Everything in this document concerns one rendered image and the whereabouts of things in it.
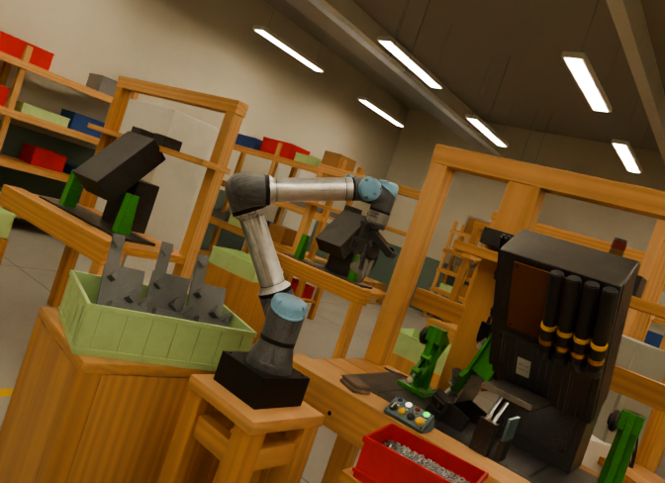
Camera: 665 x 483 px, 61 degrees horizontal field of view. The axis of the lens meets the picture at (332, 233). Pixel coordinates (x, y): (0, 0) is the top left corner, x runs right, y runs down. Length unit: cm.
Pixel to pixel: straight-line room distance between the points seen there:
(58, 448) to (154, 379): 34
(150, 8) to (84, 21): 104
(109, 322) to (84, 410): 28
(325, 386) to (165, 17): 783
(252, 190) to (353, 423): 87
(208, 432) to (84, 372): 43
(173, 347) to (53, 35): 685
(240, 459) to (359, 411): 49
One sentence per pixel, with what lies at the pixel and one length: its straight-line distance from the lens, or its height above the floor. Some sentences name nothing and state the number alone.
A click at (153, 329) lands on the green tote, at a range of 201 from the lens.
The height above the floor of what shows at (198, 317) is 92.
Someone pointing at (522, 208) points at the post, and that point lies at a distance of 245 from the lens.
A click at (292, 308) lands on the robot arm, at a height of 116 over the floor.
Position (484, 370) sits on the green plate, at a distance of 206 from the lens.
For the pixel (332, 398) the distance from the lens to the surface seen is 207.
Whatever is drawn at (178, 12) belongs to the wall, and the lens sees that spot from 948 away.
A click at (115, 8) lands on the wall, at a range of 893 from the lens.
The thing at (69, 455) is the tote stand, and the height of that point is 48.
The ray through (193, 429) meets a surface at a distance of 190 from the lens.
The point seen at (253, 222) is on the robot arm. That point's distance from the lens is 185.
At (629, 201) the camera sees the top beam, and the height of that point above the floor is 188.
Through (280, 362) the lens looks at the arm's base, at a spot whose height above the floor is 99.
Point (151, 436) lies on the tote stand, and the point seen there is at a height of 53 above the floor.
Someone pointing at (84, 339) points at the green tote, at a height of 84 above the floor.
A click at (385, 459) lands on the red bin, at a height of 89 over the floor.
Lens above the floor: 147
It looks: 2 degrees down
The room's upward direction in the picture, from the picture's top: 19 degrees clockwise
